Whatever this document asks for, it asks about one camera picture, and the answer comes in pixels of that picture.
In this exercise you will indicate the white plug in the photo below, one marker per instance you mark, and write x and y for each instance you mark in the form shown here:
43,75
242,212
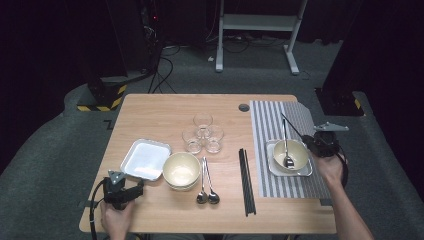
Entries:
210,59

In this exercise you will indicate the white metal desk frame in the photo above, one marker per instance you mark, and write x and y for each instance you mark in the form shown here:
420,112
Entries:
256,22

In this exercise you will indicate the person's left hand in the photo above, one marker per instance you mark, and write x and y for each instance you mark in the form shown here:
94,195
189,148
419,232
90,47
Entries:
115,223

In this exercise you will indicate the cream ceramic bowl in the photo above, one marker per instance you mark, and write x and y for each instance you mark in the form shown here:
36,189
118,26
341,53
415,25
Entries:
181,170
298,155
182,189

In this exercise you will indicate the person's right hand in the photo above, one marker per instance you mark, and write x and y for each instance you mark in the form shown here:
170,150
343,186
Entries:
331,170

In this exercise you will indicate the white square tray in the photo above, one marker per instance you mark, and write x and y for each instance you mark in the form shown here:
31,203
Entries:
271,168
146,158

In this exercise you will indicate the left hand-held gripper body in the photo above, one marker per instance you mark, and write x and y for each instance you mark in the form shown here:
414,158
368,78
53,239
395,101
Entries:
115,195

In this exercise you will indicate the black equipment tower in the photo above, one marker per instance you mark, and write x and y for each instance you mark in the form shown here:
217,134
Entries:
150,33

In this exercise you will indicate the clear glass cup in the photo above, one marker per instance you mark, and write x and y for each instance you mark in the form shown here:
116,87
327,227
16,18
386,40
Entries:
203,118
215,145
191,143

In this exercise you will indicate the grey striped placemat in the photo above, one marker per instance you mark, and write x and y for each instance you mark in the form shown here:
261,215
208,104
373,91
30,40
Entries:
266,123

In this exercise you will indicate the bundle of black chopsticks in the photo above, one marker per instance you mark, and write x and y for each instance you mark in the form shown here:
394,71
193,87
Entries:
247,186

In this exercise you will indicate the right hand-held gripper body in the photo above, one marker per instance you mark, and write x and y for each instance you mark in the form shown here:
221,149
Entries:
325,143

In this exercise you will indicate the black stand with hazard stripes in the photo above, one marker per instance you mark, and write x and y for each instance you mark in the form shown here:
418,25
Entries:
340,103
106,96

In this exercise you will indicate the grey round table grommet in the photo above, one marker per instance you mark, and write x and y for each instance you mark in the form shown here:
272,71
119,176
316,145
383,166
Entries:
244,107

